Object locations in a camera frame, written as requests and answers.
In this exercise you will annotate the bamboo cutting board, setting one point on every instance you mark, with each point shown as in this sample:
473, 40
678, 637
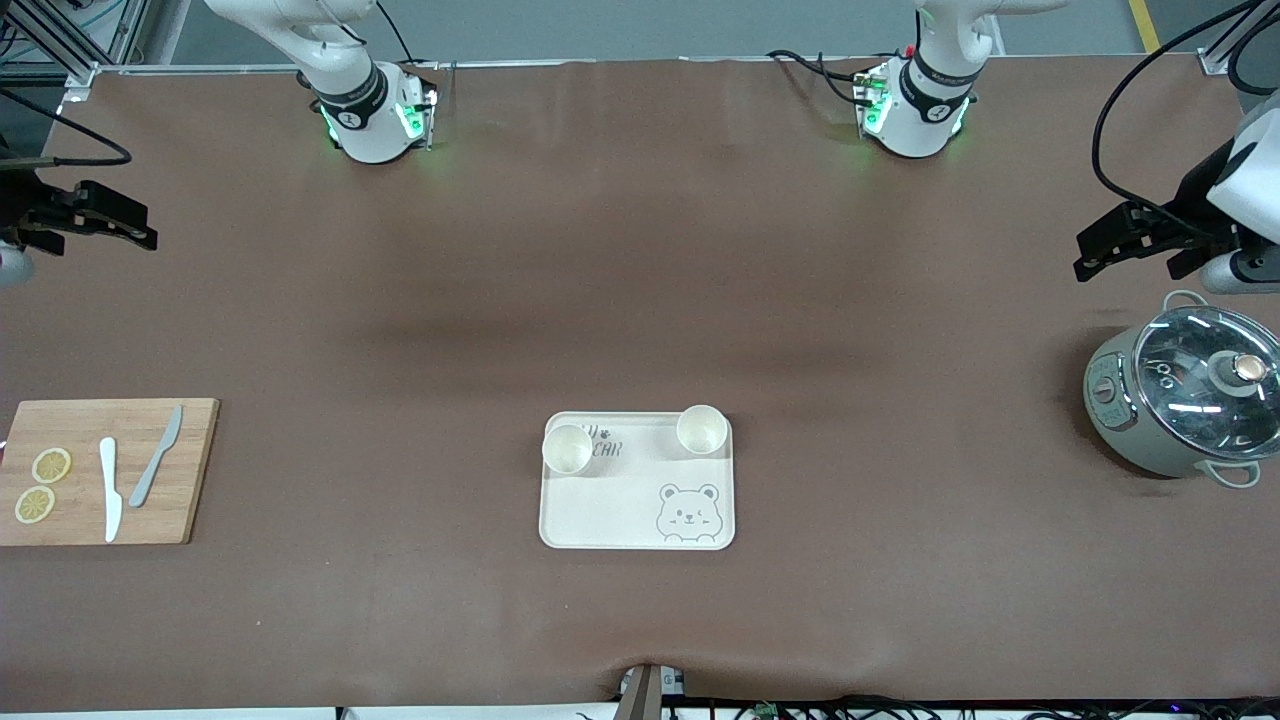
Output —
80, 425

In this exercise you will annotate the grey-green electric cooking pot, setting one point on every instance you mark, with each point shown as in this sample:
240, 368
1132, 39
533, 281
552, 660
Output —
1120, 425

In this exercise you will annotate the brown table mat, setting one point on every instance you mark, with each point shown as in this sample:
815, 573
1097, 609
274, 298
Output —
640, 250

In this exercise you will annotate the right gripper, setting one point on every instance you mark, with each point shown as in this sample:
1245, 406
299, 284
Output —
27, 211

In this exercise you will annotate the lemon slice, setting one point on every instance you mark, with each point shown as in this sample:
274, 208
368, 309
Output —
34, 505
51, 466

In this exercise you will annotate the white plastic knife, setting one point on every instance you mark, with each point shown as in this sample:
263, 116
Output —
110, 490

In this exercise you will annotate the silver clamp block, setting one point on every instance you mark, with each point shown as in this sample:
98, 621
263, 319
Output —
672, 684

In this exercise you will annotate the grey plastic knife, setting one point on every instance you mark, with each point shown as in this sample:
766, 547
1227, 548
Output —
150, 470

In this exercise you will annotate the cream bear print tray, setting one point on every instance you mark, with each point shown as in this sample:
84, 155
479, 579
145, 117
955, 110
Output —
620, 510

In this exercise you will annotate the glass pot lid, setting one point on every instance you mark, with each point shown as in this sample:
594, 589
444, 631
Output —
1180, 385

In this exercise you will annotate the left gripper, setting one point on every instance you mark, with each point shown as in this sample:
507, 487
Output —
1190, 212

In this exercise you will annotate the aluminium frame corner post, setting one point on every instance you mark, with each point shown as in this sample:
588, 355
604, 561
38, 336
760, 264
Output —
1215, 60

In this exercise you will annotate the aluminium frame with black struts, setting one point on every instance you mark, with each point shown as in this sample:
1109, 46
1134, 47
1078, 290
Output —
60, 40

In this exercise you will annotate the brown camera mount bar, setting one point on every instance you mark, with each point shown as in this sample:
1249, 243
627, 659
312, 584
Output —
640, 695

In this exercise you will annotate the white plastic cup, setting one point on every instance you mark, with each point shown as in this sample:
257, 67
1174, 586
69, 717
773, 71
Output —
567, 452
701, 432

